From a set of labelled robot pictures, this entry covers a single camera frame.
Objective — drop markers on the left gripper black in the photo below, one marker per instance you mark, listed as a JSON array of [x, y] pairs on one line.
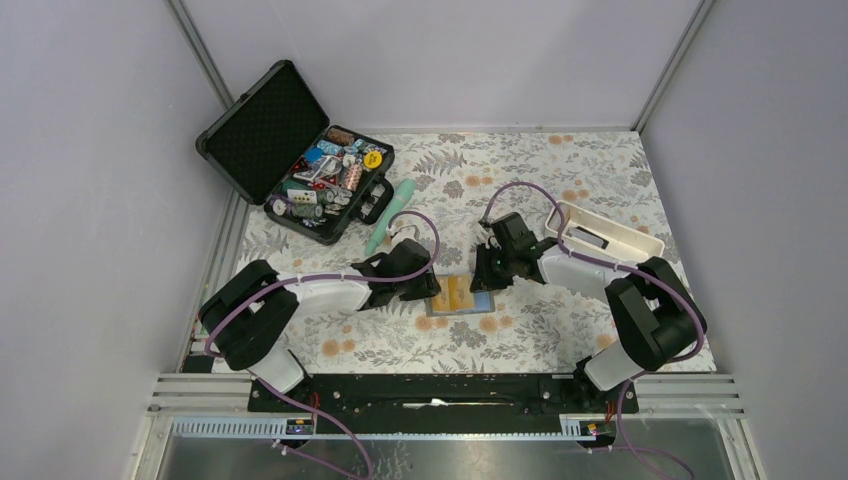
[[428, 287]]

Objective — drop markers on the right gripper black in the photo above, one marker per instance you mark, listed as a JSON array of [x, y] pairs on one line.
[[483, 279]]

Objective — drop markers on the taupe leather card holder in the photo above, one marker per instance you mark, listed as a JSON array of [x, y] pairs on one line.
[[484, 304]]

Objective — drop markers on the orange illustrated credit card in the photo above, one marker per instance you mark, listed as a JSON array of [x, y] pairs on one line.
[[441, 302]]

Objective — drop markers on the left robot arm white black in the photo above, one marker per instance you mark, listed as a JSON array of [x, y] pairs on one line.
[[247, 317]]

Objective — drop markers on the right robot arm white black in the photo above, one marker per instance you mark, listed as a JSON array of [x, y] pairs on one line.
[[654, 316]]

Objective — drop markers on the card in white tray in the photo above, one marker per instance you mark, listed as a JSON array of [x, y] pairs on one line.
[[584, 235]]

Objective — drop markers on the playing card deck box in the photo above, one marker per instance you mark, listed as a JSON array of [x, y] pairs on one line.
[[302, 196]]

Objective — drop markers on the mint green tube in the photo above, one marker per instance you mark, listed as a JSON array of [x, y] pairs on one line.
[[401, 196]]

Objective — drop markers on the white rectangular tray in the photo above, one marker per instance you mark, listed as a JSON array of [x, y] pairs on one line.
[[625, 244]]

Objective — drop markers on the yellow poker chip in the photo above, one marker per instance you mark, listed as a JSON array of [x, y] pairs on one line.
[[372, 159]]

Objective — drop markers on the floral patterned table mat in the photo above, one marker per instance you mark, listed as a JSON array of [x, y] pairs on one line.
[[532, 328]]

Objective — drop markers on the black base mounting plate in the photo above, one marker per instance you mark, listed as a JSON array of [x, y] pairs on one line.
[[453, 404]]

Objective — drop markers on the black poker chip case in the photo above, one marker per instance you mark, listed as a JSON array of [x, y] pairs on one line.
[[264, 145]]

